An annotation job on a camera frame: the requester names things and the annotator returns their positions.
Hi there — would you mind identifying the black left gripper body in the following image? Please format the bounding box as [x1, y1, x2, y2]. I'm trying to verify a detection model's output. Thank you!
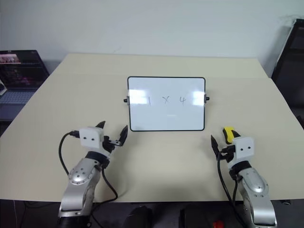
[101, 135, 121, 155]

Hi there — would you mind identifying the dark rounded shape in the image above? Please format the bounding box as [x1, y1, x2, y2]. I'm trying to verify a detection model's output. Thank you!
[128, 205, 154, 228]

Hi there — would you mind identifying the open black laptop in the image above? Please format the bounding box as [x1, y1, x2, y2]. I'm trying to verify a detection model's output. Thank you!
[0, 49, 51, 105]

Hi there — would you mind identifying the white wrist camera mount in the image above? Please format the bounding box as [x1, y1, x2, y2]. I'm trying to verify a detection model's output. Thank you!
[79, 127, 113, 159]
[231, 136, 255, 167]

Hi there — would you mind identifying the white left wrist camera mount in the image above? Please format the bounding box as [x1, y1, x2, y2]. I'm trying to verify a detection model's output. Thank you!
[79, 127, 113, 159]

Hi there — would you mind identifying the yellow and black object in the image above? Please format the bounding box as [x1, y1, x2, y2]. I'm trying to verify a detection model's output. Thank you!
[222, 126, 236, 145]

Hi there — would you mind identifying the black-framed small whiteboard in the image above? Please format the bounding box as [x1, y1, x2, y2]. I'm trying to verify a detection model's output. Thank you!
[123, 76, 211, 132]

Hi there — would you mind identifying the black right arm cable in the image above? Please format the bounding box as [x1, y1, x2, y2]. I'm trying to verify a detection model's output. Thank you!
[217, 148, 240, 209]

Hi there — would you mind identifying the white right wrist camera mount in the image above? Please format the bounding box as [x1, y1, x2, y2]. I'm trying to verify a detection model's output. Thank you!
[231, 136, 255, 167]

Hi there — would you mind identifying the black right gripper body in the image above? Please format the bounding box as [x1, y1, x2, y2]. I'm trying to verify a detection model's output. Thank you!
[219, 144, 236, 163]

